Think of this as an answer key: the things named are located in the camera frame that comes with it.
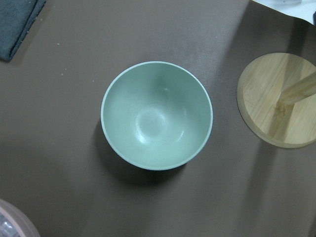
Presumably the pink bowl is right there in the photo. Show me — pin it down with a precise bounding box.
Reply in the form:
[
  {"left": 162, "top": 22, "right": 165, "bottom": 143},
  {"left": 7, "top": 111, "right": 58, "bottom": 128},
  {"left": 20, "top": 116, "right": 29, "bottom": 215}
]
[{"left": 0, "top": 199, "right": 40, "bottom": 237}]

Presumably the wooden cup tree stand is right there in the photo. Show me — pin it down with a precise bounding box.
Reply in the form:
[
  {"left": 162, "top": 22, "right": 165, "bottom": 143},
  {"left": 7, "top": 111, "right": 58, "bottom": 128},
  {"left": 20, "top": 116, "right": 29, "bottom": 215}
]
[{"left": 237, "top": 53, "right": 316, "bottom": 148}]

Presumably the grey folded cloth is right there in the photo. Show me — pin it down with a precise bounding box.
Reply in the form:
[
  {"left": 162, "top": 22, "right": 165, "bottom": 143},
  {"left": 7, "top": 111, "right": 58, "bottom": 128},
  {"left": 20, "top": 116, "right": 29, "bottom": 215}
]
[{"left": 0, "top": 0, "right": 46, "bottom": 62}]

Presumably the mint green bowl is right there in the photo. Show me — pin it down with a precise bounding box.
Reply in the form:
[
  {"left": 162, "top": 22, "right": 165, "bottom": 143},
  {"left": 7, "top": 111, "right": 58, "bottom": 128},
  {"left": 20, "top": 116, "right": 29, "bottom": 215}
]
[{"left": 100, "top": 61, "right": 213, "bottom": 170}]

